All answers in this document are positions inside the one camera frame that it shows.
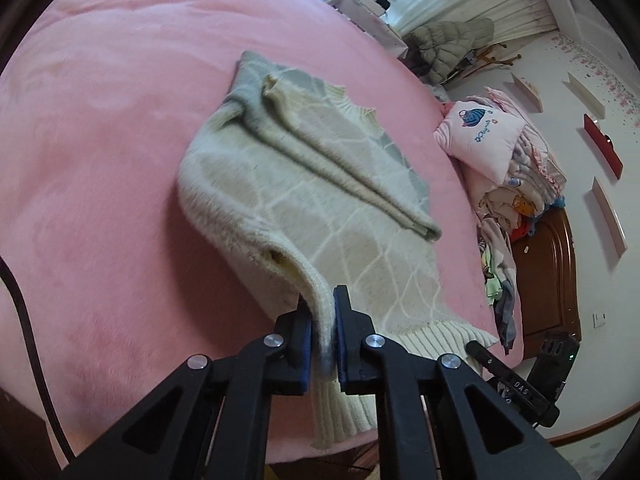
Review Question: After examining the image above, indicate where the grey diamond pattern knit sweater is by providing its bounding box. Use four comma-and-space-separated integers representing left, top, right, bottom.
176, 50, 499, 451

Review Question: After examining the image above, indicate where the white wall shelf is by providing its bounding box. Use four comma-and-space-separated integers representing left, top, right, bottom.
567, 72, 608, 118

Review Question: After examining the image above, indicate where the red wall shelf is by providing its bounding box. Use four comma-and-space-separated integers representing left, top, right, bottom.
584, 114, 623, 180

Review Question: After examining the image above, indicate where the light green garment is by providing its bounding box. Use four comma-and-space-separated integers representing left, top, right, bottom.
482, 255, 503, 306

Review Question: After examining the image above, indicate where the cartoon printed folded blanket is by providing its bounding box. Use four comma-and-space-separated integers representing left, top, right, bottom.
470, 180, 568, 241

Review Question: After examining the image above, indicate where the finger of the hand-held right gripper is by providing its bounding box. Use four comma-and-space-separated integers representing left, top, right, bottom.
465, 341, 561, 427

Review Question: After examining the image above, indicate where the small table with pink cloth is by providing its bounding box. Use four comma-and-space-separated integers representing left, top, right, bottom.
332, 0, 408, 58

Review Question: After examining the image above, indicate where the pink bed blanket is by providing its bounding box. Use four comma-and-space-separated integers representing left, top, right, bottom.
0, 0, 523, 466

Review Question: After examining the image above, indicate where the pink ruffled quilt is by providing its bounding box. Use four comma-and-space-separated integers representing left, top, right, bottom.
485, 86, 568, 196

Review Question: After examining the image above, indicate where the olive down jacket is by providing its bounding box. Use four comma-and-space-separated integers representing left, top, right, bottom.
411, 17, 496, 86

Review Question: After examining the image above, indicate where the brown wooden headboard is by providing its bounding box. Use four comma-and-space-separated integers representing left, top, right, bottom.
510, 207, 583, 361

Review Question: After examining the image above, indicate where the white box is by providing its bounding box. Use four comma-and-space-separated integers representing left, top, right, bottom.
350, 0, 393, 18

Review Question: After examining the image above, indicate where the black cable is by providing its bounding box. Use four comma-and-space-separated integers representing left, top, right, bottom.
0, 255, 76, 461

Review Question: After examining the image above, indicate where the small pale wall shelf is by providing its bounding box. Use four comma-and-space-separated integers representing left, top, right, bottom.
510, 72, 543, 113

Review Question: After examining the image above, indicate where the long pale wall shelf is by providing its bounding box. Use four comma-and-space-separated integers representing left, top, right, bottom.
592, 177, 628, 258

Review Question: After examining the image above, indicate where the pink embroidered pillow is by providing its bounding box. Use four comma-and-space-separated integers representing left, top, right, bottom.
432, 100, 526, 183

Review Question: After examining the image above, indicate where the wooden coat rack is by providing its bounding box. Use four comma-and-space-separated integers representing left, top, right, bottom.
445, 42, 521, 86

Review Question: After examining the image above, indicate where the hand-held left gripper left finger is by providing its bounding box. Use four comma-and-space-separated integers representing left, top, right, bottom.
60, 292, 316, 480

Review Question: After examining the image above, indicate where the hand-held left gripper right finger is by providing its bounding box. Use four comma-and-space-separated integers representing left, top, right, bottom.
332, 285, 583, 480

